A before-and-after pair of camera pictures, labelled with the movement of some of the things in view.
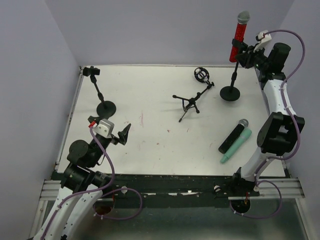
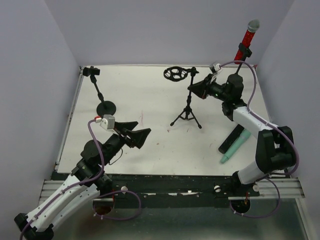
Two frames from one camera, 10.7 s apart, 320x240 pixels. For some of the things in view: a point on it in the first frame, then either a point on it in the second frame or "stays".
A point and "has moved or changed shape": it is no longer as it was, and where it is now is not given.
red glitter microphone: x=243 y=18 to x=253 y=25
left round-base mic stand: x=104 y=108 stays
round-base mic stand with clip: x=231 y=93 has moved or changed shape
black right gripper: x=245 y=57 to x=207 y=87
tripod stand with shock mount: x=202 y=74 to x=176 y=74
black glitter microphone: x=233 y=136 stays
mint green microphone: x=245 y=135 stays
